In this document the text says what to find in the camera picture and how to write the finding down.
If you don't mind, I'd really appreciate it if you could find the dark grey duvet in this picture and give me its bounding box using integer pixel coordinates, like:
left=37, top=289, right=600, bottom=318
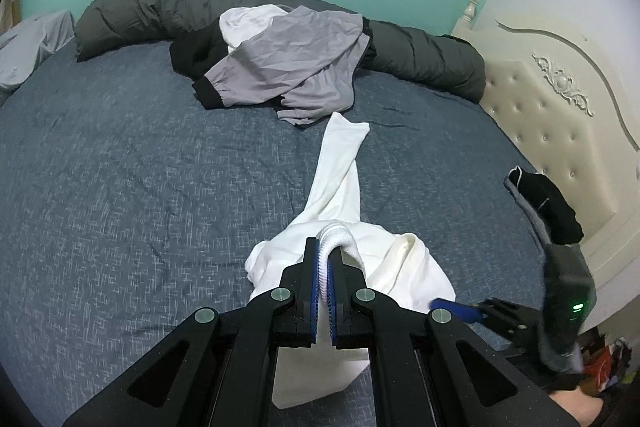
left=75, top=0, right=487, bottom=102

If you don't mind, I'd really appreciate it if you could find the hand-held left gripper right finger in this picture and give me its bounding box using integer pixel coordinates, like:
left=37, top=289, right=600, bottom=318
left=327, top=247, right=576, bottom=427

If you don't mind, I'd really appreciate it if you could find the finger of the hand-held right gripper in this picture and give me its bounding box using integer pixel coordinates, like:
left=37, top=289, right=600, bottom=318
left=431, top=298, right=493, bottom=325

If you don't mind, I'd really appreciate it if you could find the grey jacket with black cuffs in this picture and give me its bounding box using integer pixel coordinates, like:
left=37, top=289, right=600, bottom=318
left=192, top=5, right=376, bottom=130

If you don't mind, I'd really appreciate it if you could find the crumpled white garment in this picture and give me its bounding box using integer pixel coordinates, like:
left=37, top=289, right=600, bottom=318
left=219, top=5, right=293, bottom=55

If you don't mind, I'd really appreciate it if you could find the cream tufted headboard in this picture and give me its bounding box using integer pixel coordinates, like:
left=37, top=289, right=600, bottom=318
left=450, top=0, right=640, bottom=323

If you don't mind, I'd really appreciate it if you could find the folded black garment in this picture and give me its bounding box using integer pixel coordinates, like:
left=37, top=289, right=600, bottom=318
left=505, top=165, right=585, bottom=245

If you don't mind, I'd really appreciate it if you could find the crumpled black garment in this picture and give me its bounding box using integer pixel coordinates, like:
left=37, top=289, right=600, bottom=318
left=169, top=24, right=231, bottom=80

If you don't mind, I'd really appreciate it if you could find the light grey pillow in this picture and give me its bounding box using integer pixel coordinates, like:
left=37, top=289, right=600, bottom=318
left=0, top=9, right=76, bottom=90

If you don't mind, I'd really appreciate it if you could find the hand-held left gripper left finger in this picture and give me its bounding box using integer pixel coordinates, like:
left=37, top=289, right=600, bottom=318
left=62, top=237, right=321, bottom=427

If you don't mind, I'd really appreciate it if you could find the person's right hand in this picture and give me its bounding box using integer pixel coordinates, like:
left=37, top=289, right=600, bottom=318
left=549, top=386, right=606, bottom=427

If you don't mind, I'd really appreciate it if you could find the blue patterned bed sheet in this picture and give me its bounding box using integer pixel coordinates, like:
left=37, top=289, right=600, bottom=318
left=0, top=39, right=566, bottom=427

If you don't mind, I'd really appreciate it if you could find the white long-sleeve shirt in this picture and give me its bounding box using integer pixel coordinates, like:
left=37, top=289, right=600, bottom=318
left=245, top=113, right=457, bottom=410

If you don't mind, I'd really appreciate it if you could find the clutter pile beside headboard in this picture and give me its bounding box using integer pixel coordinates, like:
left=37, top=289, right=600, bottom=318
left=582, top=329, right=633, bottom=395

